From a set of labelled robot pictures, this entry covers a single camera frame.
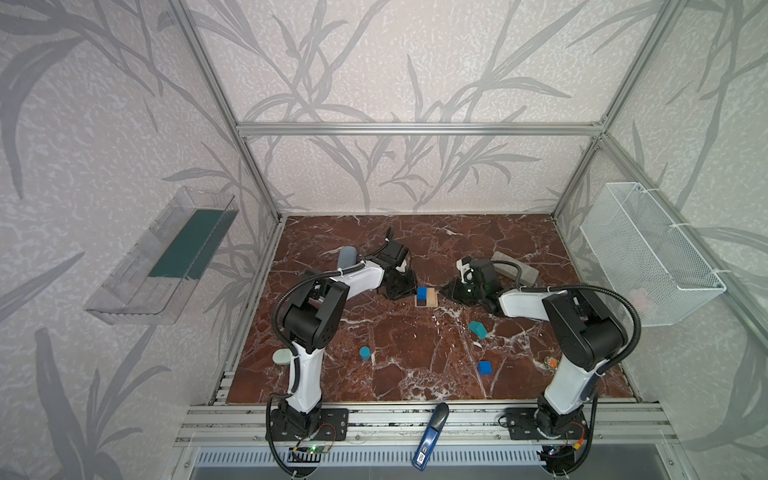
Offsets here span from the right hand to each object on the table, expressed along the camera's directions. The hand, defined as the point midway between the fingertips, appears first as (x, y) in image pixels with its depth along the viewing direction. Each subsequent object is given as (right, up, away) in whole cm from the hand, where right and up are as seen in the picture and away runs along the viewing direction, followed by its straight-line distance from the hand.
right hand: (439, 281), depth 96 cm
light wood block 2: (-2, -6, -2) cm, 7 cm away
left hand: (-5, 0, 0) cm, 5 cm away
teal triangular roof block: (+11, -13, -7) cm, 19 cm away
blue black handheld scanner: (-5, -32, -27) cm, 42 cm away
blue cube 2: (+11, -22, -14) cm, 28 cm away
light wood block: (-3, -4, -1) cm, 5 cm away
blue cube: (-6, -4, -1) cm, 7 cm away
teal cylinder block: (-22, -18, -13) cm, 32 cm away
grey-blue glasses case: (-32, +8, +9) cm, 34 cm away
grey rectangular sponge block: (+31, +2, +4) cm, 31 cm away
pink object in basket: (+47, -1, -22) cm, 52 cm away
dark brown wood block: (-6, -6, -2) cm, 9 cm away
